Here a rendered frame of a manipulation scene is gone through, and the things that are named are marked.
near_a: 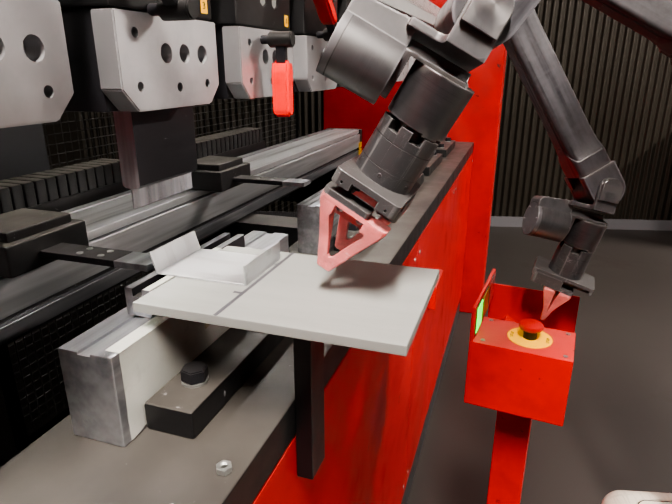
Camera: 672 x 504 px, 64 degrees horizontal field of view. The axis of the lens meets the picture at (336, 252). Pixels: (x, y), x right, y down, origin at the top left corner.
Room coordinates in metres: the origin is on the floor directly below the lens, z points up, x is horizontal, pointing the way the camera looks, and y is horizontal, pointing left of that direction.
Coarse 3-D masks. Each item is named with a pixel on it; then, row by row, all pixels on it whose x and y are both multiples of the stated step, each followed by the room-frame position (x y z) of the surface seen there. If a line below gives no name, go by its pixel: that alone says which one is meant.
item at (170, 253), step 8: (192, 232) 0.61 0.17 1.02; (176, 240) 0.58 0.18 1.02; (184, 240) 0.59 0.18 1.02; (192, 240) 0.61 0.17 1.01; (160, 248) 0.55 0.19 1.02; (168, 248) 0.57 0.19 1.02; (176, 248) 0.58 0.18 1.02; (184, 248) 0.59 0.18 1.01; (192, 248) 0.60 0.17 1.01; (200, 248) 0.61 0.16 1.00; (152, 256) 0.54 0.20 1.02; (160, 256) 0.55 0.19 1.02; (168, 256) 0.56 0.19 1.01; (176, 256) 0.57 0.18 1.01; (184, 256) 0.58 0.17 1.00; (160, 264) 0.54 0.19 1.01; (168, 264) 0.55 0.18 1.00
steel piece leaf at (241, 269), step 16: (192, 256) 0.59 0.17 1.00; (208, 256) 0.59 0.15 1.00; (224, 256) 0.59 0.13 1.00; (240, 256) 0.59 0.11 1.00; (256, 256) 0.59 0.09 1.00; (272, 256) 0.56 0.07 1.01; (160, 272) 0.54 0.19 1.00; (176, 272) 0.54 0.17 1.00; (192, 272) 0.54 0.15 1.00; (208, 272) 0.54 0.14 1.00; (224, 272) 0.54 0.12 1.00; (240, 272) 0.54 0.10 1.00; (256, 272) 0.52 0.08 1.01
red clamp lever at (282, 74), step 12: (264, 36) 0.68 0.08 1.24; (276, 36) 0.67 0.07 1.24; (288, 36) 0.67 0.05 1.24; (276, 48) 0.68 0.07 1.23; (276, 60) 0.68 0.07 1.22; (276, 72) 0.67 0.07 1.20; (288, 72) 0.67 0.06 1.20; (276, 84) 0.67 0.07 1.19; (288, 84) 0.67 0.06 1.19; (276, 96) 0.67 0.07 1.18; (288, 96) 0.67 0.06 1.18; (276, 108) 0.67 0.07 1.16; (288, 108) 0.67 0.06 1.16
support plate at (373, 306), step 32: (160, 288) 0.50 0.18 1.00; (192, 288) 0.50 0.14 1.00; (224, 288) 0.50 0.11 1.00; (256, 288) 0.50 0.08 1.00; (288, 288) 0.50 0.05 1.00; (320, 288) 0.50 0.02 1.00; (352, 288) 0.50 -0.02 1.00; (384, 288) 0.50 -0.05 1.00; (416, 288) 0.50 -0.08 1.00; (192, 320) 0.44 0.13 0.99; (224, 320) 0.43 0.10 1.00; (256, 320) 0.42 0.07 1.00; (288, 320) 0.42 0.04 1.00; (320, 320) 0.42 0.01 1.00; (352, 320) 0.42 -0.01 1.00; (384, 320) 0.42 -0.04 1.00; (416, 320) 0.42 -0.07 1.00; (384, 352) 0.39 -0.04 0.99
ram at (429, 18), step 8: (384, 0) 1.28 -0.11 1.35; (392, 0) 1.35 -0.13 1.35; (400, 0) 1.43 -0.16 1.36; (432, 0) 1.88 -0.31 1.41; (440, 0) 2.04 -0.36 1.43; (400, 8) 1.43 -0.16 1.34; (408, 8) 1.52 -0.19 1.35; (416, 8) 1.63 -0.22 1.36; (416, 16) 1.63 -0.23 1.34; (424, 16) 1.76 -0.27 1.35; (432, 16) 1.90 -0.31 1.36; (432, 24) 1.91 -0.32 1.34
